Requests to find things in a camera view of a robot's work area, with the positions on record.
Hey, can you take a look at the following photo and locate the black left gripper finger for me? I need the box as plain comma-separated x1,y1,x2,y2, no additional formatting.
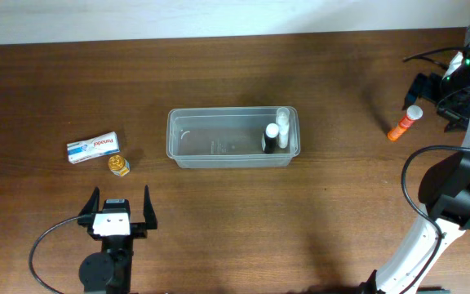
143,185,157,229
77,187,100,226

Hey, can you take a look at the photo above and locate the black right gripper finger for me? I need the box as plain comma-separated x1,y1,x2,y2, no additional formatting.
402,73,427,110
443,112,468,132

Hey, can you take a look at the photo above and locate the orange tube white cap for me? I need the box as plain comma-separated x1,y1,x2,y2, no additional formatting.
387,105,423,141

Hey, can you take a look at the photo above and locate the clear plastic container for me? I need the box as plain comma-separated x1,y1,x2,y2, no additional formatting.
166,106,300,169

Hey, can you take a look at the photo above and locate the white translucent tube bottle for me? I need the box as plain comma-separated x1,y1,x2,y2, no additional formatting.
276,107,290,149

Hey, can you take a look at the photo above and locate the black bottle white cap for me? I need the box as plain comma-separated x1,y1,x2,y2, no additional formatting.
261,123,279,154

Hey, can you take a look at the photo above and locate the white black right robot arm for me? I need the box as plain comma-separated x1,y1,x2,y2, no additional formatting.
357,25,470,293

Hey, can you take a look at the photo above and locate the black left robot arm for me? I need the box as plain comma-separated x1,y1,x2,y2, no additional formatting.
78,186,157,294

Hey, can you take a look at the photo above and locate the gold-lidded balm jar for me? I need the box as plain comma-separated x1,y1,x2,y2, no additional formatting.
108,155,131,176

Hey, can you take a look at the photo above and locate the white Panadol medicine box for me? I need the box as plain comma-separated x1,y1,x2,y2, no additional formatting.
67,131,120,164

